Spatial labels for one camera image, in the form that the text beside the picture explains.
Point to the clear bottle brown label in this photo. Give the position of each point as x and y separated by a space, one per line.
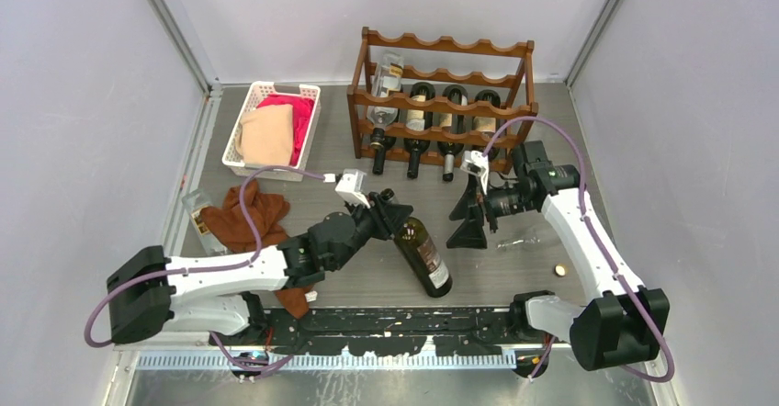
386 82

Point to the pink folded cloth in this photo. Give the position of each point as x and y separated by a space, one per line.
303 108

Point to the clear lying bottle upper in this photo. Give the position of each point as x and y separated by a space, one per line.
534 129

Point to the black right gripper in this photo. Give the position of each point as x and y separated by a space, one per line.
472 207

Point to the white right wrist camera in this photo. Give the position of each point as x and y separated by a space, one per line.
477 164

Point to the clear lying bottle lower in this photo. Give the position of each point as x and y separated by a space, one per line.
517 242

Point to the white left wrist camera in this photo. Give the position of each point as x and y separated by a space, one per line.
349 186

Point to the clear bottle under towel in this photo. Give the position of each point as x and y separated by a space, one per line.
194 202

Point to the brown wooden wine rack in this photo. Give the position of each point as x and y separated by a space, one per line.
359 94

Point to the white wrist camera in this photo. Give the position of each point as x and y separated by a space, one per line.
477 164
349 186

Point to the peach folded cloth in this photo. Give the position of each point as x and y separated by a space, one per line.
267 135

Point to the clear lying bottle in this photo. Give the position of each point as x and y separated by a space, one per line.
534 129
517 242

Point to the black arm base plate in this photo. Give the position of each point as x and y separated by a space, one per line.
463 331

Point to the dark wine bottle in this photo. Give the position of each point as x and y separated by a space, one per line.
453 124

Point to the white plastic basket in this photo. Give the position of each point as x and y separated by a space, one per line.
258 91

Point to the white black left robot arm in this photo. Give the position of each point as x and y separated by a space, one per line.
153 292

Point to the dark bottle white label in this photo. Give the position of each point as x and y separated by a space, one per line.
418 120

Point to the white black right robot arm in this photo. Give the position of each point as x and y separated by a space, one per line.
623 321

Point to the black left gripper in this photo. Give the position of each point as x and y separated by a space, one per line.
387 218

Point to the brown towel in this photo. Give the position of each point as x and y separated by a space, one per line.
230 227

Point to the green bottle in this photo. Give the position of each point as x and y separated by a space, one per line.
417 247

